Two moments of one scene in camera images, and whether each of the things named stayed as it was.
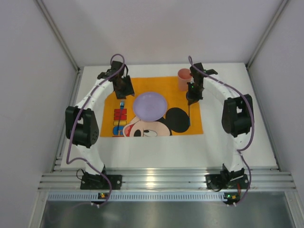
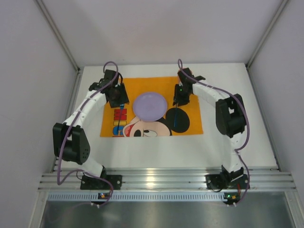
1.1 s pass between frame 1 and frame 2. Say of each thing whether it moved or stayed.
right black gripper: moved
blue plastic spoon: moved
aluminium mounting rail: stayed
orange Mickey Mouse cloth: stayed
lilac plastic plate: stayed
